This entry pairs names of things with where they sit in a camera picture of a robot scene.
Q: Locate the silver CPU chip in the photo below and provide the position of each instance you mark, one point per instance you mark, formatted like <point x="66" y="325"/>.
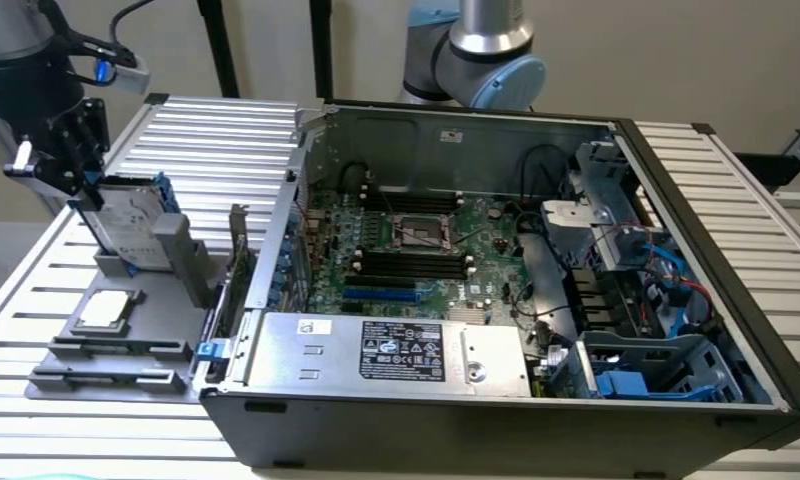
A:
<point x="107" y="310"/>

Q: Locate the small silver heatsink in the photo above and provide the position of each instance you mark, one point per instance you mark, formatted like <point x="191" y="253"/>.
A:
<point x="470" y="315"/>

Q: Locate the black stand post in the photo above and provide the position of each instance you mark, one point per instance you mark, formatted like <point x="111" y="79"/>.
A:
<point x="219" y="45"/>
<point x="322" y="45"/>

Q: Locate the green motherboard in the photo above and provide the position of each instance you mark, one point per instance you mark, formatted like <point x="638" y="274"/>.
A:
<point x="494" y="280"/>

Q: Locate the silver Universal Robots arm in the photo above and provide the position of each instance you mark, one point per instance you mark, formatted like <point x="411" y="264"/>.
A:
<point x="490" y="45"/>

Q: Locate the CPU socket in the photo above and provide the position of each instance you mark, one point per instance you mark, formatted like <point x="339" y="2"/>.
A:
<point x="419" y="231"/>

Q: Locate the grey parts rack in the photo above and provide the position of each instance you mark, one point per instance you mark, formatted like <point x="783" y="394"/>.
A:
<point x="140" y="310"/>

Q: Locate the black expansion slot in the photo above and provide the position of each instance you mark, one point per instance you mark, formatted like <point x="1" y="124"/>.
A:
<point x="380" y="283"/>

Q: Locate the black open PC case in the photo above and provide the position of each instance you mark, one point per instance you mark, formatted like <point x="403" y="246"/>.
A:
<point x="440" y="430"/>

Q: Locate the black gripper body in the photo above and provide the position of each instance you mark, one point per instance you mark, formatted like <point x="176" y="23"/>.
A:
<point x="33" y="90"/>

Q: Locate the silver power supply unit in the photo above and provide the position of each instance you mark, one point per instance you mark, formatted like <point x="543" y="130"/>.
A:
<point x="334" y="360"/>

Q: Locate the grey air shroud panel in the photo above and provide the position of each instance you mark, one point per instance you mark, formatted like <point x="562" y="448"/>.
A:
<point x="547" y="280"/>

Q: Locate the black RAM stick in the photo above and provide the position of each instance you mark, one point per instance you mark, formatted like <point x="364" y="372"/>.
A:
<point x="116" y="346"/>
<point x="107" y="377"/>

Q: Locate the black RAM slot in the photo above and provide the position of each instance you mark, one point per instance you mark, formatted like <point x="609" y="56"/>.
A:
<point x="414" y="255"/>
<point x="410" y="198"/>
<point x="414" y="276"/>
<point x="414" y="262"/>
<point x="410" y="204"/>
<point x="414" y="269"/>
<point x="410" y="193"/>

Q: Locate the blue case latch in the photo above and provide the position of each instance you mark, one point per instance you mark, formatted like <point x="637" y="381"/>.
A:
<point x="212" y="350"/>

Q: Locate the blue expansion slot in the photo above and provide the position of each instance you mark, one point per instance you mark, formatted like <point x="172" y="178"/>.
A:
<point x="379" y="294"/>

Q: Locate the green graphics card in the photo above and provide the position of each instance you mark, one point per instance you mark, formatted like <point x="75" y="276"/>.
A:
<point x="239" y="270"/>

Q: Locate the grey metal disk bay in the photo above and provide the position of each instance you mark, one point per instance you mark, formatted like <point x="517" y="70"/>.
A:
<point x="647" y="350"/>

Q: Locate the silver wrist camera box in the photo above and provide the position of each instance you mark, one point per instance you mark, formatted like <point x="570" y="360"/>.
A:
<point x="135" y="72"/>

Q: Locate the grey metal drive cage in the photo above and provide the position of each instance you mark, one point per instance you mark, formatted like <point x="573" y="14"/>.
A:
<point x="594" y="220"/>

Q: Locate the hard disk with blue carrier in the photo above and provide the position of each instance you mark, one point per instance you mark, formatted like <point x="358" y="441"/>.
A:
<point x="130" y="220"/>

